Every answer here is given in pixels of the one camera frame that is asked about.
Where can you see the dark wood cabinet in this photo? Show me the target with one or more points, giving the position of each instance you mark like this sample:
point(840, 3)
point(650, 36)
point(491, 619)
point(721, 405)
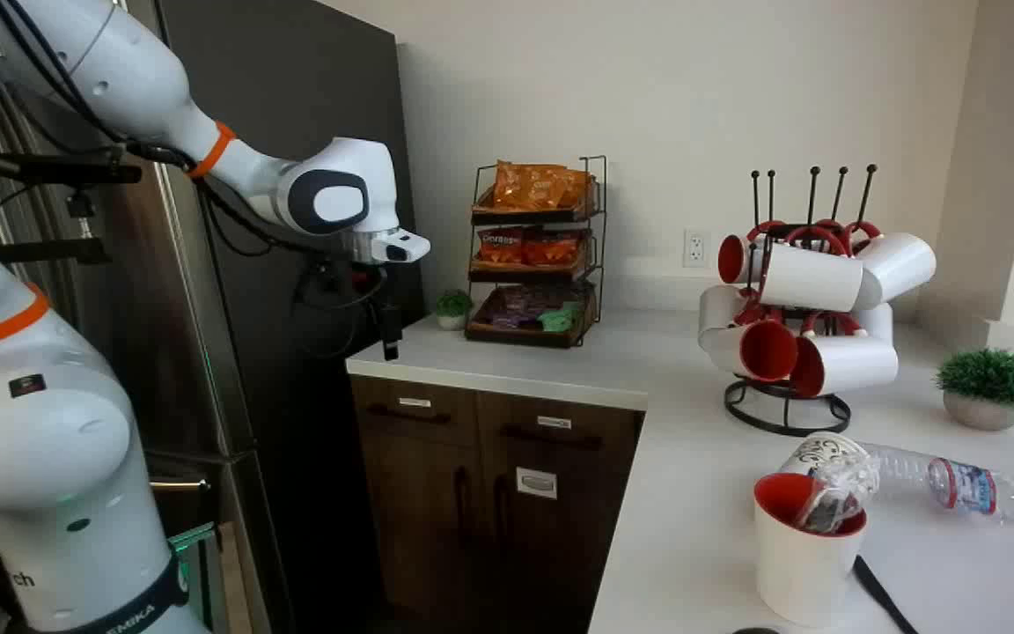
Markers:
point(439, 514)

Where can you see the small green plant white pot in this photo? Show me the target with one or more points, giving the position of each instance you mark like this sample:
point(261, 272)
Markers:
point(454, 309)

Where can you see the clear plastic water bottle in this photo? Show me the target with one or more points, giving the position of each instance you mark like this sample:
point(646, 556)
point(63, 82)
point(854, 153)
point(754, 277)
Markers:
point(951, 480)

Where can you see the black plastic knife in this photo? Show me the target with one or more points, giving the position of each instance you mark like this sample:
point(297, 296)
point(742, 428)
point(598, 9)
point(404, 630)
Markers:
point(883, 593)

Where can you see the orange chips bag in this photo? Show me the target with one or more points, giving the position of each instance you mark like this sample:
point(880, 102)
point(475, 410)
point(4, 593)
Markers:
point(538, 183)

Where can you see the green snack packet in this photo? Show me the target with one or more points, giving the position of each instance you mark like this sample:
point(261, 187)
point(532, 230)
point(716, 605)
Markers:
point(560, 319)

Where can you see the white cabinet label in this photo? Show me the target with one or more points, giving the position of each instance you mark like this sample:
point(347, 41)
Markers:
point(538, 483)

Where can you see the dark refrigerator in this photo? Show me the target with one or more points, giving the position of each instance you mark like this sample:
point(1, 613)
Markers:
point(283, 70)

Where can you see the clear plastic cutlery packet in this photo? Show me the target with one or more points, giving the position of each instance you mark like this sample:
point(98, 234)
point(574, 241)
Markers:
point(842, 470)

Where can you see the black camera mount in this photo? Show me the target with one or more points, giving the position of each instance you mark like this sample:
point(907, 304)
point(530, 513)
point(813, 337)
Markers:
point(63, 170)

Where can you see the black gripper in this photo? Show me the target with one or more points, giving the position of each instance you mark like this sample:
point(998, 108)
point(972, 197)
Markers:
point(376, 282)

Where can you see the purple snack packet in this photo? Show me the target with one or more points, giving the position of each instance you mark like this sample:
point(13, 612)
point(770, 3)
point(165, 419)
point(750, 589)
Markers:
point(520, 304)

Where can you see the red orange snack bags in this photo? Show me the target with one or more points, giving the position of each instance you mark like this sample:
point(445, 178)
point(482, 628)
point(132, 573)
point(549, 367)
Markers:
point(530, 251)

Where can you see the three-tier snack rack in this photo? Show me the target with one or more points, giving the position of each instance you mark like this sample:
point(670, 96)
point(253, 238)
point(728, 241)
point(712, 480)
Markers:
point(598, 269)

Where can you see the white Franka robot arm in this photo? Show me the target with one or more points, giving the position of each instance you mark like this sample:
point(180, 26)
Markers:
point(50, 470)

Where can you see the green plant in grey pot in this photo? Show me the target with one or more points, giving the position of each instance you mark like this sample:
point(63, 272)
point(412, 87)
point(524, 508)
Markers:
point(992, 383)

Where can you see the white mug red interior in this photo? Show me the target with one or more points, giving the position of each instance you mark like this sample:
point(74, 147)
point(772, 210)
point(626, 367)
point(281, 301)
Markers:
point(734, 257)
point(898, 265)
point(813, 278)
point(721, 322)
point(770, 350)
point(880, 319)
point(846, 363)
point(800, 569)

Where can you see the teal bin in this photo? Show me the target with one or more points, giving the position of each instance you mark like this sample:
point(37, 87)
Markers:
point(197, 575)

